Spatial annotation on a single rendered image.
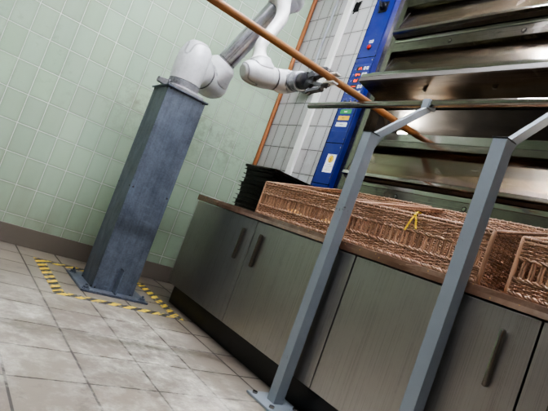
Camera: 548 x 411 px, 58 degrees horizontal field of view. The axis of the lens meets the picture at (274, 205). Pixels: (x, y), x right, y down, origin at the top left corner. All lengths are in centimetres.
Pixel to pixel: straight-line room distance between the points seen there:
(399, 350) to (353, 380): 18
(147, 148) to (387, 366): 145
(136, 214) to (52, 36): 106
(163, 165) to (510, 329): 165
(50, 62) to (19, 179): 63
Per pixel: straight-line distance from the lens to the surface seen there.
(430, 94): 243
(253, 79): 221
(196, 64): 246
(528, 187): 200
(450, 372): 135
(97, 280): 239
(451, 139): 227
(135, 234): 238
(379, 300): 151
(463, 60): 245
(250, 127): 328
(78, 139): 288
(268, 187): 220
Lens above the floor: 53
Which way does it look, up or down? 3 degrees up
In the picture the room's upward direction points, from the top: 20 degrees clockwise
